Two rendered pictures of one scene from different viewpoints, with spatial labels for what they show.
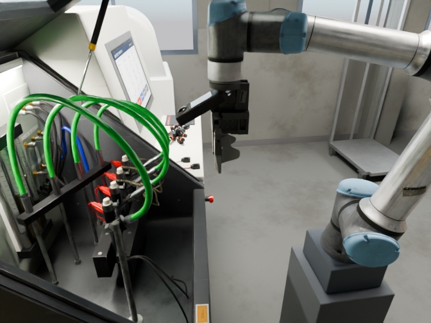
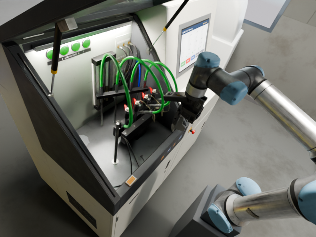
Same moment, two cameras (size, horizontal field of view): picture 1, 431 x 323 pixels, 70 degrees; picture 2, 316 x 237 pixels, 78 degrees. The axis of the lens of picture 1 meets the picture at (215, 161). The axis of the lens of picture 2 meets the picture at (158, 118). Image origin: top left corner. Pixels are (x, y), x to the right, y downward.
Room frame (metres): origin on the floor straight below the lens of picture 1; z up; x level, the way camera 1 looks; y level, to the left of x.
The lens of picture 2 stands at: (0.07, -0.22, 1.86)
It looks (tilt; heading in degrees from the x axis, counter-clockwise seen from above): 45 degrees down; 28
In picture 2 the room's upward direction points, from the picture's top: 16 degrees clockwise
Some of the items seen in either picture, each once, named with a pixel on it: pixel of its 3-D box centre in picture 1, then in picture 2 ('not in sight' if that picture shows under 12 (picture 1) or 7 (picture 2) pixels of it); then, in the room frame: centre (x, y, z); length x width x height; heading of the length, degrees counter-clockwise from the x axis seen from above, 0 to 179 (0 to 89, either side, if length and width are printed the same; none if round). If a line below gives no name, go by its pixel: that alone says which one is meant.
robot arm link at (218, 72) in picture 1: (225, 70); (196, 87); (0.67, -0.02, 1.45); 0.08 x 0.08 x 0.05
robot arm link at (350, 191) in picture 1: (356, 204); (243, 193); (0.72, -0.41, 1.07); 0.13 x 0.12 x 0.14; 168
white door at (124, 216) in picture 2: not in sight; (145, 193); (0.66, 0.03, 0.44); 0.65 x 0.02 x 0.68; 3
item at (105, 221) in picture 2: not in sight; (117, 172); (0.65, 0.31, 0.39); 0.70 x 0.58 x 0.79; 3
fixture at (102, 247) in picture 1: (127, 234); (137, 124); (0.77, 0.29, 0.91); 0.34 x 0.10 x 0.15; 3
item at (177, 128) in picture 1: (178, 131); not in sight; (1.40, 0.18, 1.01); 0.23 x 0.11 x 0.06; 3
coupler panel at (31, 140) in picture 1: (35, 137); (123, 59); (0.88, 0.56, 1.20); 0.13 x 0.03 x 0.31; 3
